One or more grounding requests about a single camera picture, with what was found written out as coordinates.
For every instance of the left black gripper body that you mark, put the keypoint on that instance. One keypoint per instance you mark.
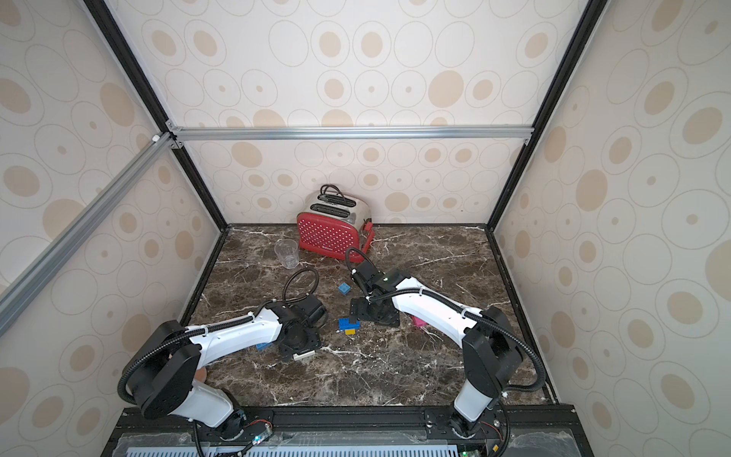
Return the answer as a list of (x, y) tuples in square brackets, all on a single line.
[(309, 339)]

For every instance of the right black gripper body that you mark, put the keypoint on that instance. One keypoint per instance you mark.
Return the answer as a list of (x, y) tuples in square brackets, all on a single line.
[(374, 311)]

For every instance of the white long lego brick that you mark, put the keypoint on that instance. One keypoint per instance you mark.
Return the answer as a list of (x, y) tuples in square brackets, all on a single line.
[(303, 355)]

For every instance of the blue lego brick front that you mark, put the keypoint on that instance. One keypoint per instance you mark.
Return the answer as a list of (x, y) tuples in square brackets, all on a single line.
[(347, 323)]

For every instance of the magenta small lego brick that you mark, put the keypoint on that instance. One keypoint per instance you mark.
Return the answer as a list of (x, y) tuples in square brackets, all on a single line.
[(418, 322)]

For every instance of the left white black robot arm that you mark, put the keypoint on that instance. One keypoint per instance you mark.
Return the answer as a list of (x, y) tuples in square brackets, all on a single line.
[(160, 379)]

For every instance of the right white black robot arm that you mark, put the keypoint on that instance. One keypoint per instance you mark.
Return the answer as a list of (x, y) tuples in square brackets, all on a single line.
[(495, 360)]

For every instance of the clear plastic cup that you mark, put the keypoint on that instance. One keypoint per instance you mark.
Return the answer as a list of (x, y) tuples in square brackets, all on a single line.
[(287, 252)]

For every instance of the red polka dot toaster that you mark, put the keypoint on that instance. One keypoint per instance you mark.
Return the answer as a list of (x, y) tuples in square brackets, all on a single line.
[(332, 223)]

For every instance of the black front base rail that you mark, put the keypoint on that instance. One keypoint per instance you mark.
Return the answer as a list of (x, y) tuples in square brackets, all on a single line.
[(543, 430)]

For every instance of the horizontal aluminium rail back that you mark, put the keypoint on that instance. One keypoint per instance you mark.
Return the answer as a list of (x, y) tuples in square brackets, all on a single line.
[(346, 134)]

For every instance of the diagonal aluminium rail left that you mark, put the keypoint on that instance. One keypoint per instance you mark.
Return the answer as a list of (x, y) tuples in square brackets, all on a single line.
[(32, 281)]

